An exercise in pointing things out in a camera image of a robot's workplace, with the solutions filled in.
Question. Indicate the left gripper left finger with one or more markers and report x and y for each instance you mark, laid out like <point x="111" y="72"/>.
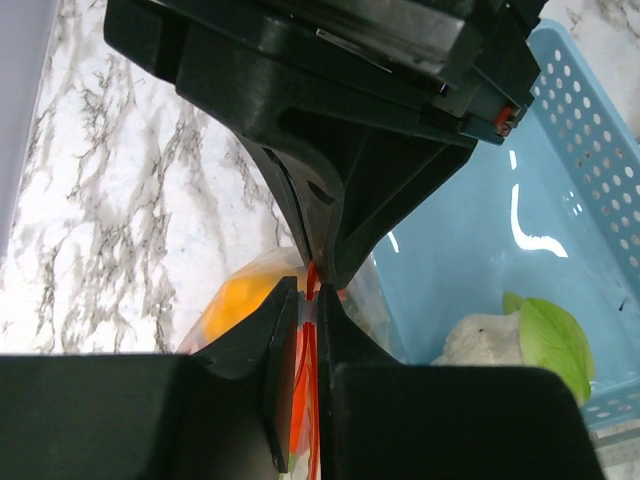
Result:
<point x="223" y="412"/>

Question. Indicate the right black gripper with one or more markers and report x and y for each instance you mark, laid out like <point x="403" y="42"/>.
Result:
<point x="461" y="67"/>

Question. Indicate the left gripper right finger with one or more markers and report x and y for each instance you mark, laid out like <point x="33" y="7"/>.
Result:
<point x="382" y="419"/>

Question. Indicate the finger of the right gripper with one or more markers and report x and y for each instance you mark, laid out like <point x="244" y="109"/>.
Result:
<point x="393" y="174"/>

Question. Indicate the orange bell pepper toy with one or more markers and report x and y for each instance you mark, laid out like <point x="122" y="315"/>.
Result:
<point x="237" y="298"/>

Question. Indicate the clear zip bag orange zipper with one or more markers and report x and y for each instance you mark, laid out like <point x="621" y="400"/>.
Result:
<point x="363" y="303"/>

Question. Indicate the white cauliflower toy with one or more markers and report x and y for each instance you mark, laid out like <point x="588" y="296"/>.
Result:
<point x="530" y="332"/>

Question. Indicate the blue plastic basket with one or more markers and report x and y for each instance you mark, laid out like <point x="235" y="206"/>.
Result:
<point x="551" y="213"/>

